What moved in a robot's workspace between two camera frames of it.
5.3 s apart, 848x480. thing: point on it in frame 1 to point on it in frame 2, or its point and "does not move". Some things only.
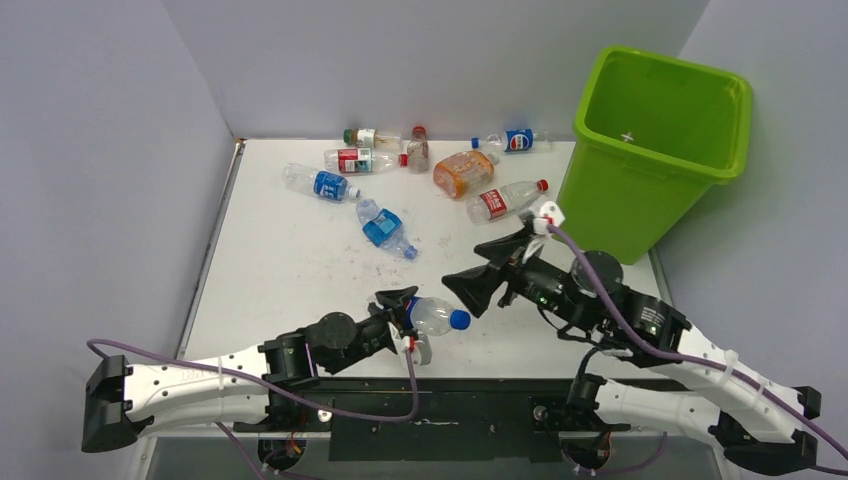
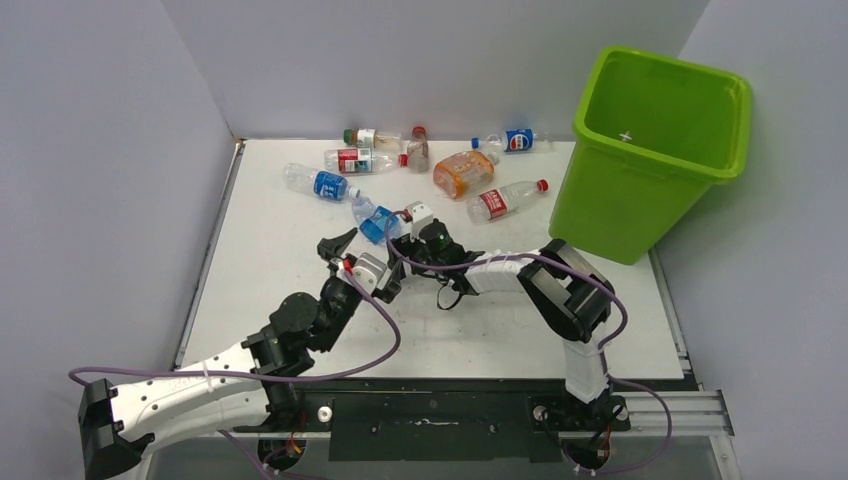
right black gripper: [475, 285] to [405, 247]
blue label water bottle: [307, 179] does not move
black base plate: [437, 419] does not move
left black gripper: [395, 300] to [333, 250]
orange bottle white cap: [463, 172] does not move
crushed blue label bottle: [385, 228] does not move
